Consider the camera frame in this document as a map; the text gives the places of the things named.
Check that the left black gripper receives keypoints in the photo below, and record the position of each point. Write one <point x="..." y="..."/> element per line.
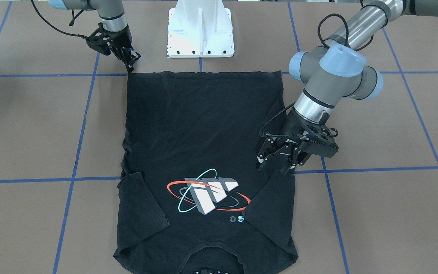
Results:
<point x="292" y="127"/>

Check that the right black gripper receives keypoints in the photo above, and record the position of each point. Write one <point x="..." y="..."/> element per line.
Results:
<point x="120" y="39"/>

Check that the black graphic t-shirt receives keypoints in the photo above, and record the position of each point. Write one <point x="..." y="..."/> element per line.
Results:
<point x="191" y="198"/>

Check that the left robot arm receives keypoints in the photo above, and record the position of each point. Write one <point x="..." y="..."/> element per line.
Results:
<point x="332" y="71"/>

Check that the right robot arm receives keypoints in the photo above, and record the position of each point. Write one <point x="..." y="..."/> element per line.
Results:
<point x="111" y="12"/>

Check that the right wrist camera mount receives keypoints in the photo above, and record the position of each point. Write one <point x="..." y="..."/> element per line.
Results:
<point x="100" y="40"/>

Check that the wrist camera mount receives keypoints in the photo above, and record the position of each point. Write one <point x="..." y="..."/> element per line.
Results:
<point x="100" y="40"/>
<point x="321" y="141"/>

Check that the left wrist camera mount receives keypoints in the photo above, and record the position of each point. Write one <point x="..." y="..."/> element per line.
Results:
<point x="321" y="141"/>

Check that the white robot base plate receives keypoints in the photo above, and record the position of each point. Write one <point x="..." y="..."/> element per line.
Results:
<point x="200" y="29"/>

